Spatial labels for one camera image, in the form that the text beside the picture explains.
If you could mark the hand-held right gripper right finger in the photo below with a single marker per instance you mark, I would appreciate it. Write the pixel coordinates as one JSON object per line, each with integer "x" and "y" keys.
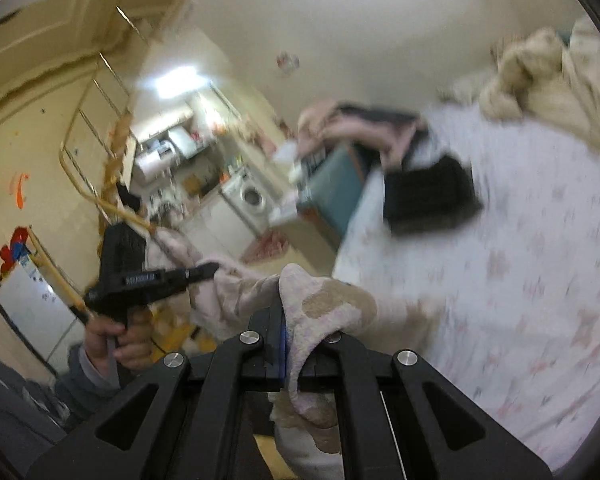
{"x": 341, "y": 360}

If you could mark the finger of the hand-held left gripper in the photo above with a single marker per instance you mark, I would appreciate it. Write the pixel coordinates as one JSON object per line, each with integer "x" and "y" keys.
{"x": 200, "y": 272}

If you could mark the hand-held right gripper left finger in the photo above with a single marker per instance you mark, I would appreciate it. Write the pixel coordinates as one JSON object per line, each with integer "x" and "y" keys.
{"x": 279, "y": 355}

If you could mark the pink patterned fleece pants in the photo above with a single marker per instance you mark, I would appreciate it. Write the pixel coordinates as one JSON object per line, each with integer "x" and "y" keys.
{"x": 325, "y": 310}

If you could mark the person's left forearm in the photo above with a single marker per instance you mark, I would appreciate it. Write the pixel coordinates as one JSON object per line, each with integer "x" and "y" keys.
{"x": 82, "y": 385}

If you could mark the person's left hand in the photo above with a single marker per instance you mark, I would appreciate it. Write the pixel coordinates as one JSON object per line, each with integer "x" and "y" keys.
{"x": 130, "y": 342}

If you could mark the red patterned rug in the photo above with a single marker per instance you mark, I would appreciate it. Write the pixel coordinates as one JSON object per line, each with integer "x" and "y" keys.
{"x": 265, "y": 249}

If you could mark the white washing machine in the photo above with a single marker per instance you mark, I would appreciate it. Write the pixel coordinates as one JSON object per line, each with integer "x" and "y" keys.
{"x": 247, "y": 197}

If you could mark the white board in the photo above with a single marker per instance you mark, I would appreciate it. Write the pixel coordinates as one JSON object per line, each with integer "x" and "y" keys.
{"x": 35, "y": 310}

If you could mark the gold metal rack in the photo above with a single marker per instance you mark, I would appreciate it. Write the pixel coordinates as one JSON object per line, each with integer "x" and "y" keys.
{"x": 97, "y": 125}

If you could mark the teal bedside cabinet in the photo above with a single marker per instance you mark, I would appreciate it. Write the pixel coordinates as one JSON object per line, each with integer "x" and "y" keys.
{"x": 337, "y": 190}

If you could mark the bed with white floral sheet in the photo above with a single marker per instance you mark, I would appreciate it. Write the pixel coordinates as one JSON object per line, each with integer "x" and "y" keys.
{"x": 510, "y": 280}

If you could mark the black folded cloth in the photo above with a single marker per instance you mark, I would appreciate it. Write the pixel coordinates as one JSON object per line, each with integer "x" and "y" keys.
{"x": 430, "y": 195}

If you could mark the pink clothes pile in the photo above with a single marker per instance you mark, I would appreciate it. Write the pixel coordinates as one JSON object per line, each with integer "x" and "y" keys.
{"x": 360, "y": 127}

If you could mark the cream door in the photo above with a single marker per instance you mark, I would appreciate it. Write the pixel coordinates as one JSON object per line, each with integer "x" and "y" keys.
{"x": 75, "y": 35}

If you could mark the beige fluffy blanket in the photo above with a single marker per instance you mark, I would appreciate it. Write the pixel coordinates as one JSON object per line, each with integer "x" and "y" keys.
{"x": 535, "y": 85}

